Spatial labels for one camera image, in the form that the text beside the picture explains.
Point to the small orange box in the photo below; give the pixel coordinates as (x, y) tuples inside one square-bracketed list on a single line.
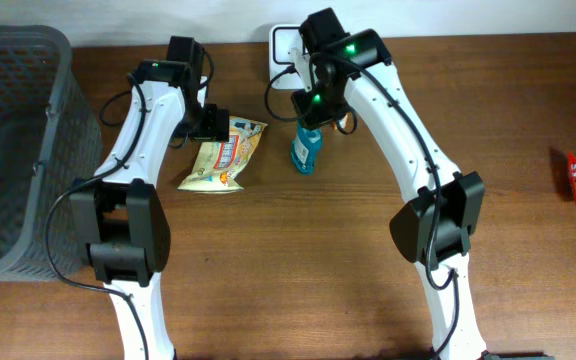
[(347, 124)]

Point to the white barcode scanner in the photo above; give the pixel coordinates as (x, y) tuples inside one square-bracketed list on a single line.
[(285, 43)]

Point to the blue mouthwash bottle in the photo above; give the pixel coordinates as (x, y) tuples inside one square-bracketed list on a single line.
[(305, 148)]

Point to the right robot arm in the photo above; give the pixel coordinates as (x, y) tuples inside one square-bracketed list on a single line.
[(355, 73)]

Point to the grey plastic mesh basket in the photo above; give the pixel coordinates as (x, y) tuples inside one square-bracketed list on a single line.
[(49, 137)]

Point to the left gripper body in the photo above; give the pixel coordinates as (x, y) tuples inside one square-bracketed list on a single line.
[(213, 125)]

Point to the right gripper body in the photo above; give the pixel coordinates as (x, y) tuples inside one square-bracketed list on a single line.
[(316, 116)]

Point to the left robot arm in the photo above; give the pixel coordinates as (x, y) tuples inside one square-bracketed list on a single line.
[(121, 228)]

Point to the yellow snack bag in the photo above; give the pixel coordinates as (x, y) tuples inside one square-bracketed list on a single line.
[(218, 163)]

